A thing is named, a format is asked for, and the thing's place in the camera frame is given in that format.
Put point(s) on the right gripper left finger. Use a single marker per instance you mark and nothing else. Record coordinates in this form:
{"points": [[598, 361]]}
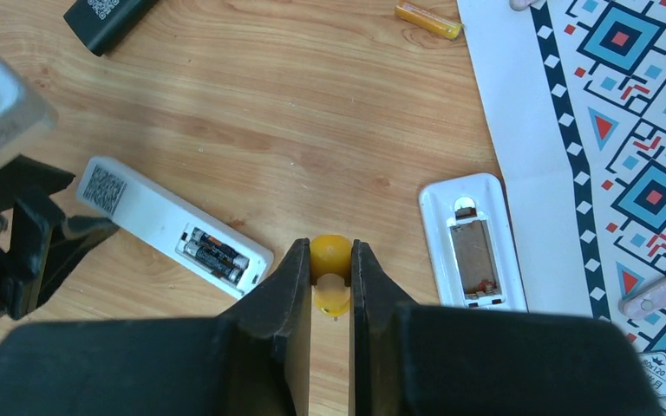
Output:
{"points": [[267, 360]]}

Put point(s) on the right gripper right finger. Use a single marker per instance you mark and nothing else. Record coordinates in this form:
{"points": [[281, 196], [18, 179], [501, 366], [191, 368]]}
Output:
{"points": [[392, 368]]}

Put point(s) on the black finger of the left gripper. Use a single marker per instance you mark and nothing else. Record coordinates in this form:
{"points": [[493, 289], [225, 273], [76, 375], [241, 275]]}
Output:
{"points": [[39, 245]]}

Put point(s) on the yellow handled screwdriver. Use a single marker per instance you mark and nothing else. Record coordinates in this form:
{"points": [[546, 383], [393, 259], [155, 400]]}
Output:
{"points": [[330, 274]]}

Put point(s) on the short white remote control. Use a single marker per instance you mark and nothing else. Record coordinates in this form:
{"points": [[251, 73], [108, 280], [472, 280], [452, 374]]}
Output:
{"points": [[470, 244]]}

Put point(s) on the black batteries in white remote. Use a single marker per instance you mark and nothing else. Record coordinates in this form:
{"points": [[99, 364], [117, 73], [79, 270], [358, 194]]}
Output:
{"points": [[220, 259]]}

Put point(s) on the long white remote control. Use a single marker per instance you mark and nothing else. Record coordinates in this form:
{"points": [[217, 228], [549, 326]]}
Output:
{"points": [[164, 221]]}

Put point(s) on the black remote control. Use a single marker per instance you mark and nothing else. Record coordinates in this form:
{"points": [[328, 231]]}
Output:
{"points": [[101, 25]]}

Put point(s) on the patterned white cloth mat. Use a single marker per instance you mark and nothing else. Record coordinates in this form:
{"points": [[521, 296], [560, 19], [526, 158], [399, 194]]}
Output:
{"points": [[574, 94]]}

